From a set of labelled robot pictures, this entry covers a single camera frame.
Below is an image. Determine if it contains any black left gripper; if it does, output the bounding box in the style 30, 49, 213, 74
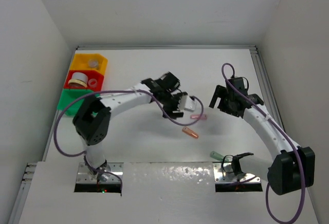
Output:
159, 89, 186, 117

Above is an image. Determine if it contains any orange correction tape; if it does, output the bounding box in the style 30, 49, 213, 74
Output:
182, 126, 199, 139

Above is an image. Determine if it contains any pink correction tape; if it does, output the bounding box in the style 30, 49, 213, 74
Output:
190, 114, 208, 120

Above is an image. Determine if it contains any green correction tape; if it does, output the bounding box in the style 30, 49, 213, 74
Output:
210, 151, 224, 161

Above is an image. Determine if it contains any clear paperclip jar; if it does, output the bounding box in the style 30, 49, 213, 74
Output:
88, 59, 99, 69

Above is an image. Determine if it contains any wide white tape roll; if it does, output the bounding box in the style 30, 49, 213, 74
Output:
71, 72, 88, 83

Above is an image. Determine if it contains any small clear tape roll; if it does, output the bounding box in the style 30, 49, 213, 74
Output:
88, 79, 98, 88

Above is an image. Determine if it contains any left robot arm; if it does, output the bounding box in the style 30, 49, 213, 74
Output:
73, 72, 187, 171

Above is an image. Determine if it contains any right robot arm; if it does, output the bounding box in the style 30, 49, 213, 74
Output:
209, 77, 315, 195

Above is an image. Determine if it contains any red plastic bin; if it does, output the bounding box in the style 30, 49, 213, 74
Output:
64, 70, 104, 91

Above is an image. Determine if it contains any yellow plastic bin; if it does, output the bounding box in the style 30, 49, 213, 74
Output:
69, 53, 108, 75

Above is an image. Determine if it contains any green plastic bin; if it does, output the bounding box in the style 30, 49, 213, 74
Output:
57, 89, 93, 117

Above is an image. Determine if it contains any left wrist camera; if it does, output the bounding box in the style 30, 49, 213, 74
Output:
178, 94, 196, 112

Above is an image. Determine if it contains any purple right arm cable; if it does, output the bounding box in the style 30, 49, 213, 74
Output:
221, 63, 306, 224

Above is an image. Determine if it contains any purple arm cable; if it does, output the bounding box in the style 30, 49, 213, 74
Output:
53, 90, 205, 183
221, 63, 306, 224

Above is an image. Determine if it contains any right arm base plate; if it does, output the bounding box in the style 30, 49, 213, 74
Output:
213, 162, 261, 184

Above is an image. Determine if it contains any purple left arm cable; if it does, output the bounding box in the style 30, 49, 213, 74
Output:
53, 90, 205, 183

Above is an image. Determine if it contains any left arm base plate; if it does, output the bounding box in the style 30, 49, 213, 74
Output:
76, 163, 123, 184

